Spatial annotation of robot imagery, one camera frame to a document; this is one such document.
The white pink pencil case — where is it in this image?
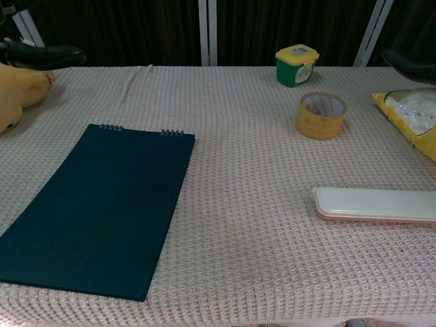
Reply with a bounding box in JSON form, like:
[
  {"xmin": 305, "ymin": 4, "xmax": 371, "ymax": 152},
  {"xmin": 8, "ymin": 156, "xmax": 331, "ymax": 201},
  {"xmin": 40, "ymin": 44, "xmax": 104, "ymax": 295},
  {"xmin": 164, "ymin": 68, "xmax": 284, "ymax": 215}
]
[{"xmin": 312, "ymin": 186, "xmax": 436, "ymax": 225}]

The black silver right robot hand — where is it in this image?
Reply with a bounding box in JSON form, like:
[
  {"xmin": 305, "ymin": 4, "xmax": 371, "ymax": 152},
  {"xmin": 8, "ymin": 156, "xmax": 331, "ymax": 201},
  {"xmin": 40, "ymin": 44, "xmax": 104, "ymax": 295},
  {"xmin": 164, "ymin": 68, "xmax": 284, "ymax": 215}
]
[{"xmin": 380, "ymin": 47, "xmax": 436, "ymax": 82}]

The yellow plush toy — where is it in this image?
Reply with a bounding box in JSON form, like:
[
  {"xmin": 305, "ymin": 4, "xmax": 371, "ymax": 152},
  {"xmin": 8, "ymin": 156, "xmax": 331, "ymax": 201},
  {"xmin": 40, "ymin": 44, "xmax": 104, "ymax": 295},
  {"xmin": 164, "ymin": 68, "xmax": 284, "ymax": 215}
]
[{"xmin": 0, "ymin": 63, "xmax": 56, "ymax": 134}]

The pink waffle-weave tablecloth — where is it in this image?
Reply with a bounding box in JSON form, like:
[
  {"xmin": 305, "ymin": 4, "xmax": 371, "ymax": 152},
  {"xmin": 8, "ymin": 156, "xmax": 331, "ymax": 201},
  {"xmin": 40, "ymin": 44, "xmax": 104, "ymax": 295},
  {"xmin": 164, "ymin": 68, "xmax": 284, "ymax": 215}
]
[{"xmin": 0, "ymin": 64, "xmax": 436, "ymax": 327}]

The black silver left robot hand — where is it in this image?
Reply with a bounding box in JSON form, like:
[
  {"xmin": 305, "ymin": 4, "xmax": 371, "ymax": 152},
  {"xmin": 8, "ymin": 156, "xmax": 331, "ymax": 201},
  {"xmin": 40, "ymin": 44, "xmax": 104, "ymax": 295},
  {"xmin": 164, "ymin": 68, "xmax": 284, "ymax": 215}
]
[{"xmin": 0, "ymin": 40, "xmax": 87, "ymax": 68}]

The green container with yellow lid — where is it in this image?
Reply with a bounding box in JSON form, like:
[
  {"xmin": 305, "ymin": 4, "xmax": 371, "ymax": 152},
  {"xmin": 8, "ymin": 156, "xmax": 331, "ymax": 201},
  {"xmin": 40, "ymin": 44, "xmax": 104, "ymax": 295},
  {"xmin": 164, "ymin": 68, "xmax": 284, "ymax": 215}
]
[{"xmin": 275, "ymin": 46, "xmax": 320, "ymax": 89}]

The white metal frame post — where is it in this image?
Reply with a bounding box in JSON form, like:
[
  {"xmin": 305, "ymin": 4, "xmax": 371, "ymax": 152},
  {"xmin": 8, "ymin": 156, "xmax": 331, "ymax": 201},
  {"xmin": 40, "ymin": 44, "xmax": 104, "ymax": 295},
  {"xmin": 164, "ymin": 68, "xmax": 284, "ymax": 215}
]
[
  {"xmin": 198, "ymin": 0, "xmax": 218, "ymax": 67},
  {"xmin": 12, "ymin": 0, "xmax": 46, "ymax": 48},
  {"xmin": 353, "ymin": 0, "xmax": 394, "ymax": 67}
]

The yellow bag of white snacks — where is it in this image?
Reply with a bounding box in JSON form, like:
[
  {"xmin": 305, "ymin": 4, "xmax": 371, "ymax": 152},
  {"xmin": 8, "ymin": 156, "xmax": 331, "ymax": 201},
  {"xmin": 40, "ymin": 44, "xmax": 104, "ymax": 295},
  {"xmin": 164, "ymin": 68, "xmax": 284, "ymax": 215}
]
[{"xmin": 370, "ymin": 87, "xmax": 436, "ymax": 161}]

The dark blue spiral notebook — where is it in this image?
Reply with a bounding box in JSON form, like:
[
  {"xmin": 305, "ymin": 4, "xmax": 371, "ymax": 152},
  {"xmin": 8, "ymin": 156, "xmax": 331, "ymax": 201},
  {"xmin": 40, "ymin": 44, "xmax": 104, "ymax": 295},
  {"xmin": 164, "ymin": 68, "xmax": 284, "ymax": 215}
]
[{"xmin": 0, "ymin": 123, "xmax": 197, "ymax": 302}]

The yellow packing tape roll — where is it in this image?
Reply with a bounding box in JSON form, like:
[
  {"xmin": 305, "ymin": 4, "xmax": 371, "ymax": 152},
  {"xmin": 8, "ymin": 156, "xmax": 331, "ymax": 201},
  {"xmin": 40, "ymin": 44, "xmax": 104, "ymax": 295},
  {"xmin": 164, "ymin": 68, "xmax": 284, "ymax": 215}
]
[{"xmin": 294, "ymin": 91, "xmax": 349, "ymax": 140}]

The black pleated curtain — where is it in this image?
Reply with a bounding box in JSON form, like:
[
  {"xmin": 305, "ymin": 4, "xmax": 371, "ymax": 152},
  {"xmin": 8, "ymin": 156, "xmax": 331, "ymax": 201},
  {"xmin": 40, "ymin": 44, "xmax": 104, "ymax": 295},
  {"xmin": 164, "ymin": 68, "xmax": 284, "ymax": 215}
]
[{"xmin": 0, "ymin": 0, "xmax": 436, "ymax": 67}]

